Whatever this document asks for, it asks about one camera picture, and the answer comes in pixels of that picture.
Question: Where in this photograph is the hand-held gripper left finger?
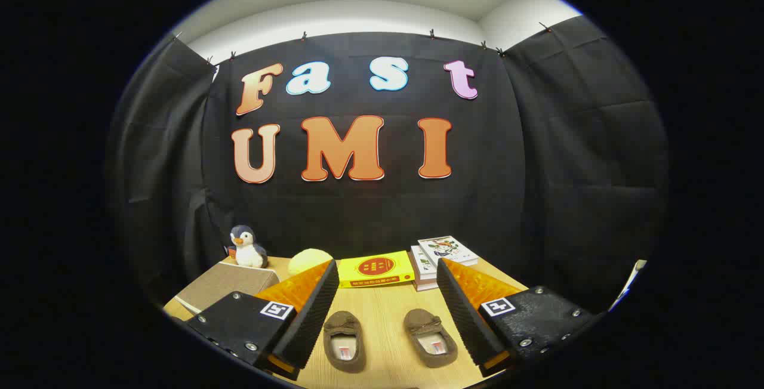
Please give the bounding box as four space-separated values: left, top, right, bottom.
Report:
185 259 340 381

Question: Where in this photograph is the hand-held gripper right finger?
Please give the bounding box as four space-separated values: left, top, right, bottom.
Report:
436 257 594 378

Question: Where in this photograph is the brown fuzzy shoe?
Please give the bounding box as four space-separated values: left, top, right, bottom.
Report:
323 311 366 373
403 308 458 369

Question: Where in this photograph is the beige fabric storage box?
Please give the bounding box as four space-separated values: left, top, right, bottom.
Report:
175 261 281 318

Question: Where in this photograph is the yellow round plush bun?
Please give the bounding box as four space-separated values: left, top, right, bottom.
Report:
288 248 334 276

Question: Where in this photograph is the white illustrated book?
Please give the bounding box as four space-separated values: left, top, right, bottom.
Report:
417 236 479 268

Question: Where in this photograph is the yellow book with red circle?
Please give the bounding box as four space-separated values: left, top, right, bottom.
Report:
337 251 416 289

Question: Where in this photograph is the penguin plush toy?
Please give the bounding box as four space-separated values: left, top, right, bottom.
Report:
228 225 269 268

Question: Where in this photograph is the black backdrop cloth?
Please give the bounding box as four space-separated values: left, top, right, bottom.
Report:
107 16 669 318

